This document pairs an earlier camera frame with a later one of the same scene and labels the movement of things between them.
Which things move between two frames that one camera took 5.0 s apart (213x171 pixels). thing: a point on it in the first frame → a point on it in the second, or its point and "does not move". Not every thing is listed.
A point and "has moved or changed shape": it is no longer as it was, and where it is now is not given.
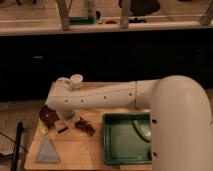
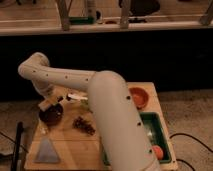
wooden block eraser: x=61 y=127 has moved or changed shape
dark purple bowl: x=48 y=116 does not move
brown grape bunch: x=85 y=126 does not move
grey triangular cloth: x=46 y=152 does not move
